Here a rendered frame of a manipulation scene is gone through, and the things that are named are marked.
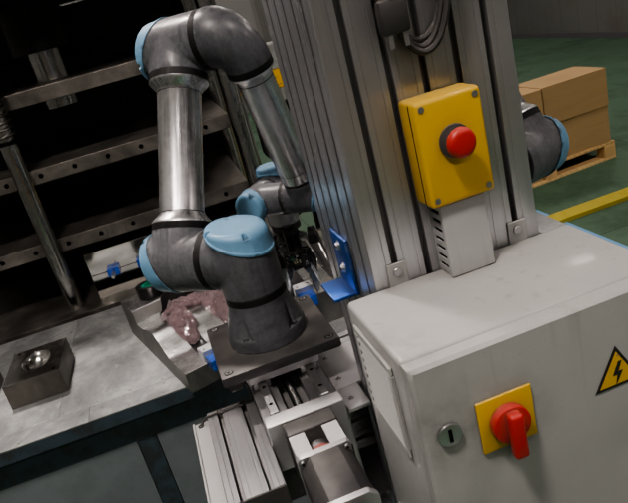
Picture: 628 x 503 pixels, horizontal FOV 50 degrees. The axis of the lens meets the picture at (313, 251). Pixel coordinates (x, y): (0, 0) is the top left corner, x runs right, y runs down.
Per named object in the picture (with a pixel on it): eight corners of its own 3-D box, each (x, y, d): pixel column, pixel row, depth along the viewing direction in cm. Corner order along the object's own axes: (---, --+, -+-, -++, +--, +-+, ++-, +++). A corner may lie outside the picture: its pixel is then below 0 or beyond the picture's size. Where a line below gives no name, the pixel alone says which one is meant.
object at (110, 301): (301, 257, 248) (297, 243, 245) (-59, 377, 228) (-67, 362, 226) (261, 205, 325) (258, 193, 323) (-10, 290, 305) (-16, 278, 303)
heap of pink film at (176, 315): (245, 319, 179) (237, 293, 176) (185, 348, 172) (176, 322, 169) (208, 295, 201) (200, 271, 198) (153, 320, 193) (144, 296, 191)
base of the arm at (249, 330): (315, 335, 123) (302, 287, 119) (237, 363, 120) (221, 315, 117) (296, 305, 137) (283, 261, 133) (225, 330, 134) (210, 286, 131)
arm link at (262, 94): (258, -18, 125) (341, 190, 153) (209, -4, 129) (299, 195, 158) (236, 9, 117) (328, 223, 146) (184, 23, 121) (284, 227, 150)
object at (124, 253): (173, 274, 247) (157, 232, 240) (100, 298, 243) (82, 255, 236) (166, 237, 293) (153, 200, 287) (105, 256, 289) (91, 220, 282)
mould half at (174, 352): (283, 345, 173) (271, 308, 169) (192, 393, 162) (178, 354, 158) (208, 297, 215) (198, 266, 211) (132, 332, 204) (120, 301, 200)
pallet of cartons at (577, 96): (429, 185, 522) (413, 104, 499) (559, 142, 540) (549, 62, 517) (477, 209, 451) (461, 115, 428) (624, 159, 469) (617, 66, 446)
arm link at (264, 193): (271, 190, 146) (291, 173, 155) (227, 195, 151) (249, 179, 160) (280, 223, 149) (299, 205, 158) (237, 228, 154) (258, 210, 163)
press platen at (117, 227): (251, 193, 246) (247, 180, 244) (-56, 289, 229) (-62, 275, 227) (226, 158, 314) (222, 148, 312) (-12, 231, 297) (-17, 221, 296)
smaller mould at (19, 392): (68, 390, 180) (59, 368, 177) (12, 410, 177) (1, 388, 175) (74, 357, 198) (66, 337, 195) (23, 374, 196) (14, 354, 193)
